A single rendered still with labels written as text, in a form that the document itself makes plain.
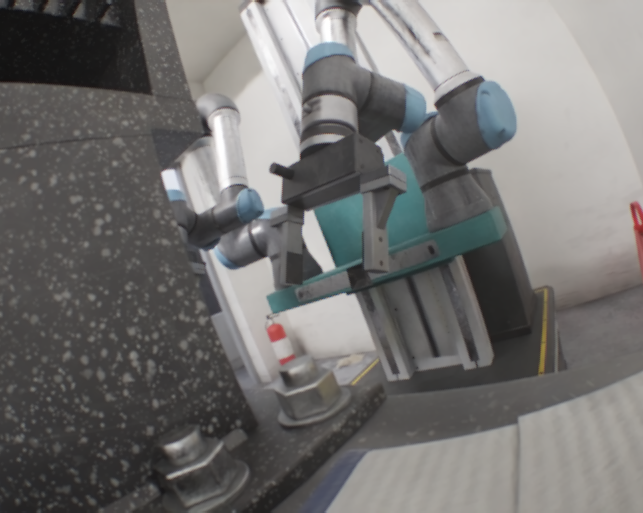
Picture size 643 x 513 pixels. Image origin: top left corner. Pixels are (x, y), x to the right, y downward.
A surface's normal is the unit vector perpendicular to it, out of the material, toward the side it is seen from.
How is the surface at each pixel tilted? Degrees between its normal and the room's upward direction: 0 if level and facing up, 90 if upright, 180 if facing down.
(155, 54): 90
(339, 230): 90
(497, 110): 97
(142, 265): 90
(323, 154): 67
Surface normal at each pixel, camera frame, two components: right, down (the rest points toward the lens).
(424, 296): -0.58, 0.21
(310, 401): -0.04, -0.01
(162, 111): 0.79, -0.32
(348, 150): -0.73, -0.15
